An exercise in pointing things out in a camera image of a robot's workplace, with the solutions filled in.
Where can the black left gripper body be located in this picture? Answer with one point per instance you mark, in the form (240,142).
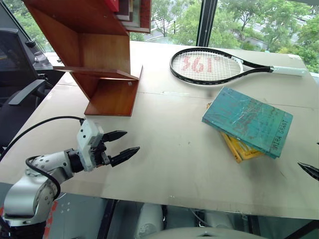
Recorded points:
(101,153)

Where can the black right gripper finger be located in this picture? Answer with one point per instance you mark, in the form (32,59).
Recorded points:
(310,170)

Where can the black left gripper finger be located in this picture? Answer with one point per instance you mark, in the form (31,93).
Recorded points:
(124,155)
(115,135)

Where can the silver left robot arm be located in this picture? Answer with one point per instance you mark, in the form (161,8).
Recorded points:
(37,189)

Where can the yellow paperback book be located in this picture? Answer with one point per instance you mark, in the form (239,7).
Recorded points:
(239,149)

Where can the brown wooden bookshelf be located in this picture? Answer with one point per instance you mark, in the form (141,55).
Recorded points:
(94,62)

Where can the teal hardcover book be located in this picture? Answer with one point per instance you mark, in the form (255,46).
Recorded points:
(249,122)

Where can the black table leg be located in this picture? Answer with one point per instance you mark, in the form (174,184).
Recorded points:
(106,219)

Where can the black office chair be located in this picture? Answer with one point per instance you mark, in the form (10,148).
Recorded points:
(17,87)

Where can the black white tennis racket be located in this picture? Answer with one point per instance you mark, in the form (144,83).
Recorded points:
(214,67)

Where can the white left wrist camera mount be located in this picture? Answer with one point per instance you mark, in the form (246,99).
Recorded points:
(87,142)

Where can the black window frame post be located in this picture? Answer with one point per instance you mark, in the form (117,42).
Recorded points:
(207,22)

